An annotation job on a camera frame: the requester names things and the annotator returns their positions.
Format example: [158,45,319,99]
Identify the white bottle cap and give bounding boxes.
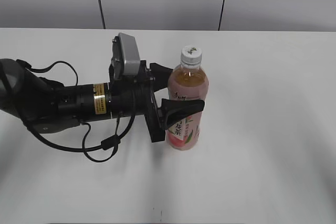
[181,45,203,66]

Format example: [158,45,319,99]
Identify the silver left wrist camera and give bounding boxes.
[109,33,141,81]

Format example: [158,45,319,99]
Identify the pink peach tea bottle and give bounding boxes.
[166,62,210,152]

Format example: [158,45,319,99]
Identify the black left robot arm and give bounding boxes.
[1,59,205,143]

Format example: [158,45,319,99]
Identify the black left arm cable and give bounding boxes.
[15,60,134,163]

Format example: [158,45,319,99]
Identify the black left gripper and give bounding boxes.
[108,60,205,143]

